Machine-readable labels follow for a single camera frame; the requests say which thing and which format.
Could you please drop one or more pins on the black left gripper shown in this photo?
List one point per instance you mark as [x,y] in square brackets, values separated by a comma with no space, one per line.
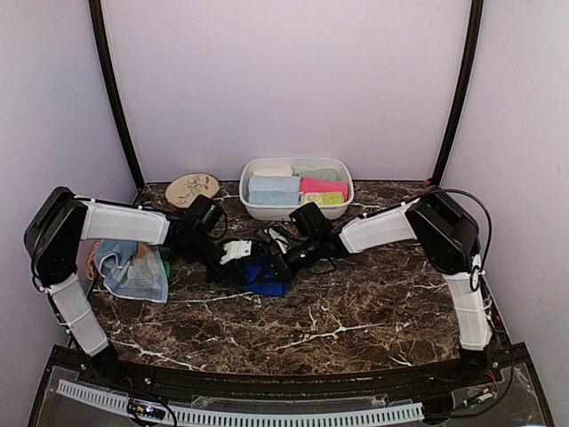
[225,274]

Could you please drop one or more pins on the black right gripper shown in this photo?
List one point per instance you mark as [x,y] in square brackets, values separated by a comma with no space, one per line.
[284,270]

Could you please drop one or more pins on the royal blue microfiber towel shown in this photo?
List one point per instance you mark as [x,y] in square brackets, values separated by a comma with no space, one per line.
[263,279]

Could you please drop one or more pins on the light blue patterned towel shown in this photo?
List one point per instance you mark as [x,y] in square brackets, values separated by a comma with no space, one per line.
[130,270]

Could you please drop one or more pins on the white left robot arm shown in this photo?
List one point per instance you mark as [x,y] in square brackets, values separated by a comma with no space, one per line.
[67,224]

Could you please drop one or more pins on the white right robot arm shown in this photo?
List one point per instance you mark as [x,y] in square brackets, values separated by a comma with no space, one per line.
[447,234]

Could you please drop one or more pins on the lime lemon print towel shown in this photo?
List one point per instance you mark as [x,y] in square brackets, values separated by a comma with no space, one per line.
[323,198]

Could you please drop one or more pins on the light blue rolled towel front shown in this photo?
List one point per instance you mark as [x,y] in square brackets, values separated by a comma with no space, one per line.
[279,198]

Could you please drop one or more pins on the light blue rolled towel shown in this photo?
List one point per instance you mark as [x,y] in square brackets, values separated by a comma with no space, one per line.
[286,184]
[279,198]

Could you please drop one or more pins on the white plastic bin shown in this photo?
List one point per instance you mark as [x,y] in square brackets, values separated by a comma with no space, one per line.
[281,213]

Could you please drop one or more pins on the pink rolled towel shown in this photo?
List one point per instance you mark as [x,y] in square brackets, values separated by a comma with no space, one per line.
[313,185]

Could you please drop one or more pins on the light blue rolled towel rear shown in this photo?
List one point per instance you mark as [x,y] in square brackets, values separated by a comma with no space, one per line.
[286,184]

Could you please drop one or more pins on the floral ceramic plate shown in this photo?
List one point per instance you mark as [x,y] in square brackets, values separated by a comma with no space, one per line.
[183,191]

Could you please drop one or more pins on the white rolled towel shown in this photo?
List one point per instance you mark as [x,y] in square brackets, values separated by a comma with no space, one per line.
[273,171]

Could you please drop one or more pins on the sage green rolled towel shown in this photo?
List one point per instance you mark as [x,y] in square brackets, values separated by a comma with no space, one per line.
[322,174]

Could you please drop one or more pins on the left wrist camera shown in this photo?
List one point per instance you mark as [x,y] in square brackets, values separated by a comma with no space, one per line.
[236,249]

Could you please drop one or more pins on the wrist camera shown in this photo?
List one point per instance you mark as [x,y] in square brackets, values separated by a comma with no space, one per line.
[236,249]
[278,238]

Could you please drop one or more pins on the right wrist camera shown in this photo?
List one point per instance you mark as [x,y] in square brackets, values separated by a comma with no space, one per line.
[278,238]

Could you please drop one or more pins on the white slotted cable duct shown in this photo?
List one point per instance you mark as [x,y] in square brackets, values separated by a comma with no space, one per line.
[211,411]

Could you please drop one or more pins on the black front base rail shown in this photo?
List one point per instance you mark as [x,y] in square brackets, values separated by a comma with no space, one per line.
[515,376]

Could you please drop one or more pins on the black left corner post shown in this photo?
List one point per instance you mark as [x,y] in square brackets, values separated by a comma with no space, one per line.
[114,98]

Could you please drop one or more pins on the black corner post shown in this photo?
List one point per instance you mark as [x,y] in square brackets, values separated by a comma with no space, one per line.
[461,89]
[114,98]

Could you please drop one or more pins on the black right corner post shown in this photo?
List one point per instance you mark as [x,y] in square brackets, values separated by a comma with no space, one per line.
[461,89]

